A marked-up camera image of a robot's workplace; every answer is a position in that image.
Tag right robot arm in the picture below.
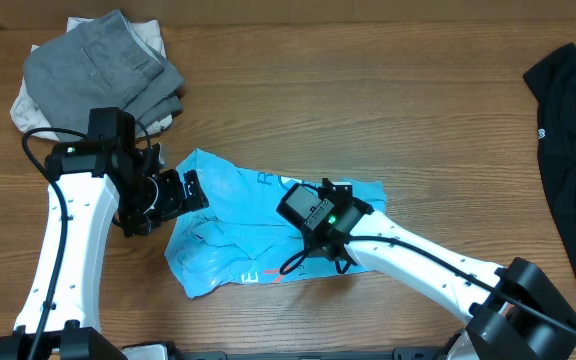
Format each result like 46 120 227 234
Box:
277 180 576 360

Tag light blue printed t-shirt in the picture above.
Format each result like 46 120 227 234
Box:
163 148 388 300

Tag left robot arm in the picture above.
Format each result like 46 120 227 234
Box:
0 107 209 360

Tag grey folded trousers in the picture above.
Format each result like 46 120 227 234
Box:
22 10 185 132

